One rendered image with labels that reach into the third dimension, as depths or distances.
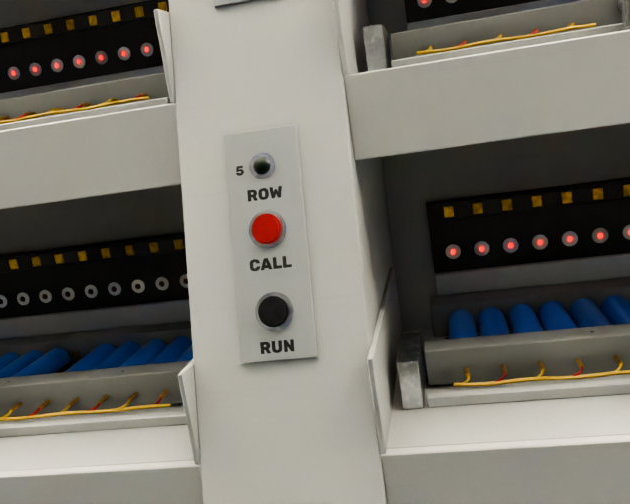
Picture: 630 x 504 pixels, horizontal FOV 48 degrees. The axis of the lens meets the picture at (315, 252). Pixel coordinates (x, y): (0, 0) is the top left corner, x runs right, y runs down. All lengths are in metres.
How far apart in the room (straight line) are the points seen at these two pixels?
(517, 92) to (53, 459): 0.32
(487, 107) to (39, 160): 0.25
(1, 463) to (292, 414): 0.18
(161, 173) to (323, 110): 0.10
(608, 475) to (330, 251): 0.17
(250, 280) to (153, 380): 0.12
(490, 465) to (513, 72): 0.20
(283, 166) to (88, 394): 0.21
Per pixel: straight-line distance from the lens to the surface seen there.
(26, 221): 0.68
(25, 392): 0.51
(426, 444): 0.37
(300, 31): 0.40
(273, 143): 0.38
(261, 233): 0.37
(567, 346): 0.43
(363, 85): 0.38
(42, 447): 0.46
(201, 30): 0.41
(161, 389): 0.47
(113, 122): 0.42
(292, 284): 0.36
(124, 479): 0.41
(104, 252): 0.59
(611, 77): 0.39
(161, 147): 0.41
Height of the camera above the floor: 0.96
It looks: 7 degrees up
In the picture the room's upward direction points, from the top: 5 degrees counter-clockwise
